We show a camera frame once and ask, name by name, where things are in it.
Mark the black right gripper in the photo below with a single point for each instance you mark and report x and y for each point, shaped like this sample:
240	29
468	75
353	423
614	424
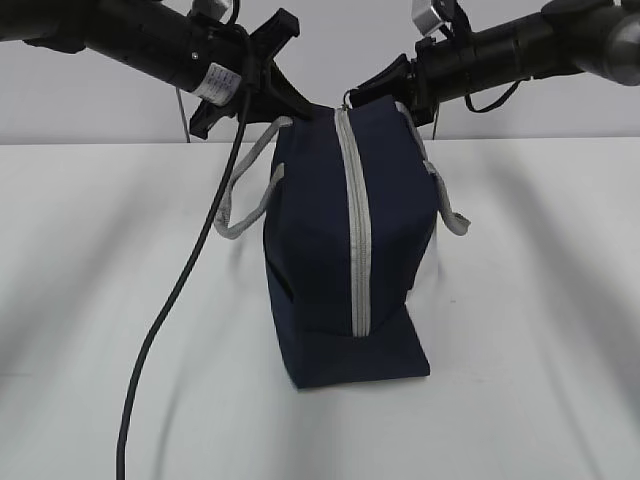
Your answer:
441	71

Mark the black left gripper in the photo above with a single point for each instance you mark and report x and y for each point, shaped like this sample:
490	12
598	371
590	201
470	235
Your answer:
243	80

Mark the navy blue lunch bag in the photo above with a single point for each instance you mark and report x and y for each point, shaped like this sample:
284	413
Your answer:
348	212

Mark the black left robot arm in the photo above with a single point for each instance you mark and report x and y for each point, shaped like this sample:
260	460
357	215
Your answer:
204	52

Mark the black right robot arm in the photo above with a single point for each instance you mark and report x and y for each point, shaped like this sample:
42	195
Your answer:
486	67

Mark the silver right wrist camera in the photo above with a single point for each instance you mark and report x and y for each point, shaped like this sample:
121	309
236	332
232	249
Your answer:
430	15

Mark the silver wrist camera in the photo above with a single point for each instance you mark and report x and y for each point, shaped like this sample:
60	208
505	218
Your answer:
430	15
214	9

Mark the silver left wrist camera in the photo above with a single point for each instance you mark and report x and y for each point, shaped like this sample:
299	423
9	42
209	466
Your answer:
214	9

